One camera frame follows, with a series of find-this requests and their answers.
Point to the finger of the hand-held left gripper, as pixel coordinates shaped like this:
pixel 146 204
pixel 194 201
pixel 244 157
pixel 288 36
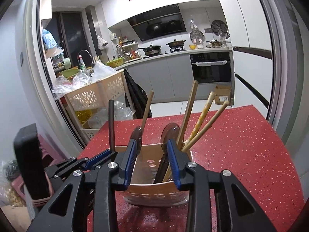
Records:
pixel 99 158

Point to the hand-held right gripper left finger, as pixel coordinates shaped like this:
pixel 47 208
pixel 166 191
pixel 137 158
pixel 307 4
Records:
pixel 129 164

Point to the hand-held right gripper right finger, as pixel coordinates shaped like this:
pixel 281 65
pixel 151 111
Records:
pixel 172 164

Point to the dark brown translucent spoon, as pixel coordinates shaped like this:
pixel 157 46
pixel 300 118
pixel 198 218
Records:
pixel 137 134
pixel 169 133

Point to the black chopstick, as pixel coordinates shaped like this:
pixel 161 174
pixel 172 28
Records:
pixel 111 125

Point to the beige plastic utensil holder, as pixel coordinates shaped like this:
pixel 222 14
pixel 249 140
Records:
pixel 154 194

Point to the plain wooden chopstick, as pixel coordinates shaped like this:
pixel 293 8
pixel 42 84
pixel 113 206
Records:
pixel 147 111

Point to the wooden chopstick yellow patterned end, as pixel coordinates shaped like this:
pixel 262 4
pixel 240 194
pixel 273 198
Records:
pixel 204 114

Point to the wooden chopstick blue patterned end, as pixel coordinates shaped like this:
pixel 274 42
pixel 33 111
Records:
pixel 212 120

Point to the grey plastic bag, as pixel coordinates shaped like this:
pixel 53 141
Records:
pixel 9 171

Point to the yellow oil bottle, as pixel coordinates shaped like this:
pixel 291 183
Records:
pixel 83 115

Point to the beige perforated storage cart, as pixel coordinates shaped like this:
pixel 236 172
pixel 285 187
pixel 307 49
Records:
pixel 101 94

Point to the black bag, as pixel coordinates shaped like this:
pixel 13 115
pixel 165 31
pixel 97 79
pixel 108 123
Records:
pixel 136 94

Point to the clear plastic bag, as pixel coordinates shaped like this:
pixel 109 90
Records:
pixel 63 87

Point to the cardboard box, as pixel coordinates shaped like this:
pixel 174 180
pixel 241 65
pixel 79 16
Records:
pixel 223 95

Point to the green basin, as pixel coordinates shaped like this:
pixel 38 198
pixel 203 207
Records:
pixel 70 72

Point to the green colander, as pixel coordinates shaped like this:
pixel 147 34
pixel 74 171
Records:
pixel 115 63

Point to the dish soap bottle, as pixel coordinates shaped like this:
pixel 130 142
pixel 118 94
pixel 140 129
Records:
pixel 82 62

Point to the black built-in oven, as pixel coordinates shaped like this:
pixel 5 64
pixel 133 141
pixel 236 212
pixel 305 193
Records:
pixel 210 69

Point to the kitchen faucet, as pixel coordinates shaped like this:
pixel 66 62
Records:
pixel 84 55

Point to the white towel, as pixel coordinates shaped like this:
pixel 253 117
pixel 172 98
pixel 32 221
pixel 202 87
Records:
pixel 211 63

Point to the spice rack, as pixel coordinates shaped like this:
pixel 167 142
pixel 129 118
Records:
pixel 125 47

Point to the hanging white plastic bag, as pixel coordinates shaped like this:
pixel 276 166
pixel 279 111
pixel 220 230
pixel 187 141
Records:
pixel 101 42

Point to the black wok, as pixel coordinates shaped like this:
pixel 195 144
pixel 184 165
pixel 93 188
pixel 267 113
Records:
pixel 152 48

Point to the dark cooking pot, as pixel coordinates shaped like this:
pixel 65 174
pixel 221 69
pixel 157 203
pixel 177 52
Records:
pixel 175 44

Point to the blue package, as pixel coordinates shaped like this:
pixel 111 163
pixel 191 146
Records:
pixel 49 41

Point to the small steel pot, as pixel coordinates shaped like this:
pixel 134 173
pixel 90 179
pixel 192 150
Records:
pixel 216 44

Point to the decorated plate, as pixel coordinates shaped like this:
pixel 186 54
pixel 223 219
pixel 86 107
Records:
pixel 196 38

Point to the black range hood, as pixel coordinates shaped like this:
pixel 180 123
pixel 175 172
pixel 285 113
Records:
pixel 158 26

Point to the round metal rack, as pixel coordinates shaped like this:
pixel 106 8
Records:
pixel 219 27

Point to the wall switch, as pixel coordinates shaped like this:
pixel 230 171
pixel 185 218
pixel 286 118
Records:
pixel 22 58

